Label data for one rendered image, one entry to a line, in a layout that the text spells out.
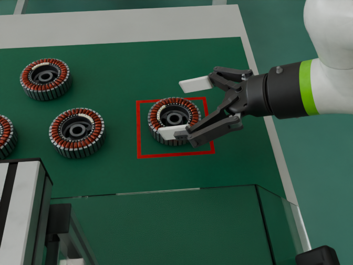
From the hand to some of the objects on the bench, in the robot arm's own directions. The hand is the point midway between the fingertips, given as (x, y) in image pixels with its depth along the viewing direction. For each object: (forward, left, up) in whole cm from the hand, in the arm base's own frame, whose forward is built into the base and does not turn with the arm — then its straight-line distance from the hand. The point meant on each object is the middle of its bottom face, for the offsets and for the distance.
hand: (176, 109), depth 78 cm
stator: (+29, -16, -6) cm, 34 cm away
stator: (+21, +1, -5) cm, 22 cm away
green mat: (+28, 0, -5) cm, 28 cm away
